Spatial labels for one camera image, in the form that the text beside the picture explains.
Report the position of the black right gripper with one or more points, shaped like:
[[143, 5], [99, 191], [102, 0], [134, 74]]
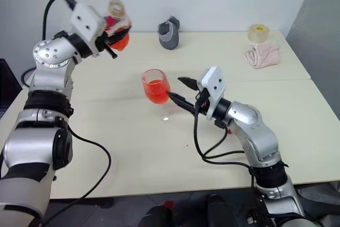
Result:
[[203, 102]]

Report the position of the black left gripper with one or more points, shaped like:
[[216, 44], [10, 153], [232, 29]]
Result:
[[105, 42]]

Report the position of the clear bottle with red drink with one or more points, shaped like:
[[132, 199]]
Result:
[[118, 11]]

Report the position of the clear wine glass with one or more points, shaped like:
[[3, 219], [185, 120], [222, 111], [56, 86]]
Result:
[[156, 91]]

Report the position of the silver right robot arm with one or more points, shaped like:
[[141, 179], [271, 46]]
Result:
[[252, 128]]

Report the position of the grey crumpled cup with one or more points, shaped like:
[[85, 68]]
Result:
[[168, 38]]

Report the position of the pink towel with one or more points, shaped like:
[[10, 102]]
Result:
[[263, 55]]

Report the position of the clear tape roll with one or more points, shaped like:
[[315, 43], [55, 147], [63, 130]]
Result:
[[259, 34]]

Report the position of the dark rounded shape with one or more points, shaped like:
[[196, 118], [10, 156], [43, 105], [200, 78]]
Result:
[[164, 215], [221, 211]]

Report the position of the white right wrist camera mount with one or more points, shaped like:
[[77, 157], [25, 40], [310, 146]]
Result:
[[213, 83]]

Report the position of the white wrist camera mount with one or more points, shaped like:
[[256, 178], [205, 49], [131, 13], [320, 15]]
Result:
[[85, 19], [213, 83]]

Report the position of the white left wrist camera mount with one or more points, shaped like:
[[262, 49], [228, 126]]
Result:
[[85, 19]]

